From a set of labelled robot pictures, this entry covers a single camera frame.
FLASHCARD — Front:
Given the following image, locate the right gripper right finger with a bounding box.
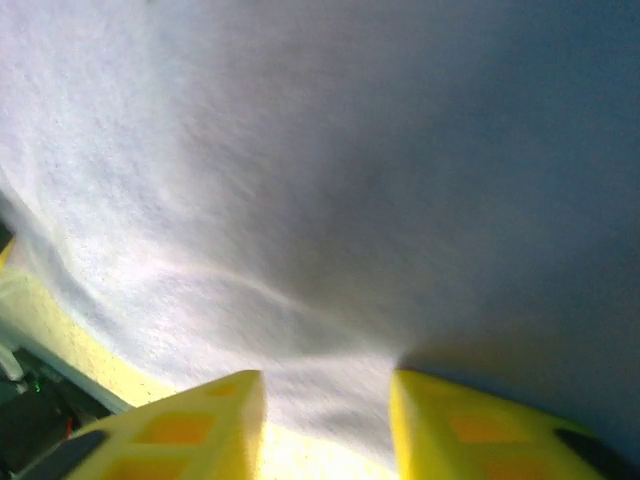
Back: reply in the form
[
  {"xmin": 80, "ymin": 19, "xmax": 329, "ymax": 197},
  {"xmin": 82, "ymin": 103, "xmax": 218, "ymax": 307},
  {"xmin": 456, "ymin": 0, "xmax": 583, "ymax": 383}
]
[{"xmin": 389, "ymin": 369, "xmax": 640, "ymax": 480}]

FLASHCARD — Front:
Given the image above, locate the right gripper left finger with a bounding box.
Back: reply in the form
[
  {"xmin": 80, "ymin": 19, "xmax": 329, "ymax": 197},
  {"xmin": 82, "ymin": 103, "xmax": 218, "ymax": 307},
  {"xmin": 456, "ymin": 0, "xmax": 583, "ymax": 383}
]
[{"xmin": 19, "ymin": 369, "xmax": 266, "ymax": 480}]

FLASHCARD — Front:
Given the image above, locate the purple printed t-shirt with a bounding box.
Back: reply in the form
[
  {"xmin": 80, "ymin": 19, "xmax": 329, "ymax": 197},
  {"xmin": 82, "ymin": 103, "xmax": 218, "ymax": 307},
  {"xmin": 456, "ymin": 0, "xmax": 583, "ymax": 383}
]
[{"xmin": 0, "ymin": 0, "xmax": 640, "ymax": 474}]

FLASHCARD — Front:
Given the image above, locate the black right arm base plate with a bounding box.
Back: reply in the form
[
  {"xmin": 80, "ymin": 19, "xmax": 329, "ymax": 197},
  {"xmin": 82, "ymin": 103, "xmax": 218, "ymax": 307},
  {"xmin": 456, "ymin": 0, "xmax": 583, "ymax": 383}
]
[{"xmin": 0, "ymin": 349, "xmax": 114, "ymax": 474}]

